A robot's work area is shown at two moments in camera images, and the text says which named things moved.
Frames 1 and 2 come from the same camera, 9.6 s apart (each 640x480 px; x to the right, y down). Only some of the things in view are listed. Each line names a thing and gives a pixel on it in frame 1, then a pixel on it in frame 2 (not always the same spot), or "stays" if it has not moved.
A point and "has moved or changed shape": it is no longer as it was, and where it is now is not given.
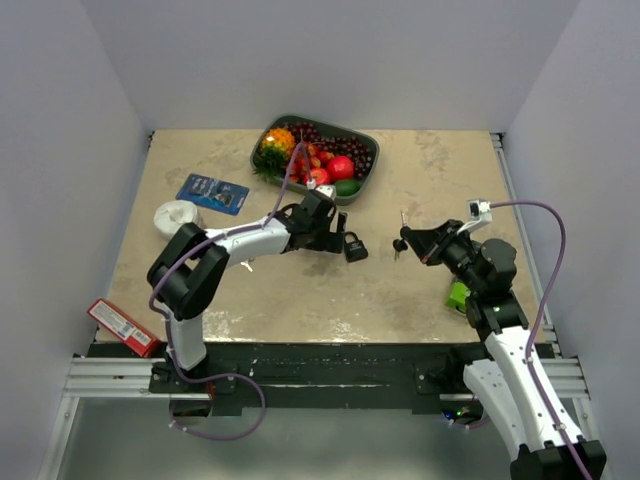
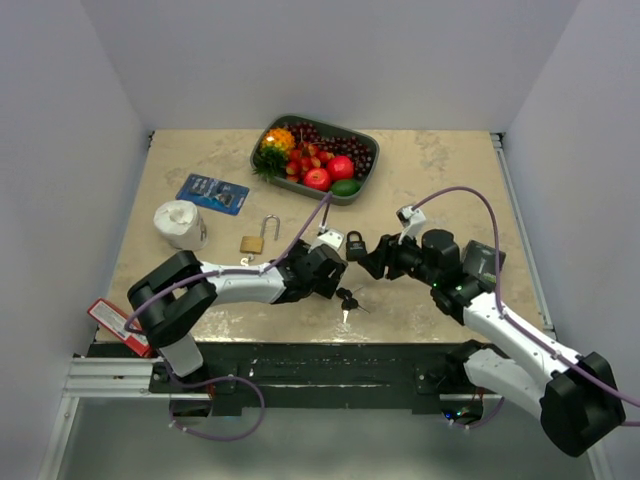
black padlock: (355, 250) stays
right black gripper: (438, 239) -> (387, 254)
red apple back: (340, 168) stays
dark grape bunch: (350, 147) stays
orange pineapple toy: (276, 144) stays
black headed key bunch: (400, 245) has moved or changed shape
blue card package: (221, 195) stays
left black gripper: (331, 241) -> (326, 287)
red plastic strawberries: (307, 157) stays
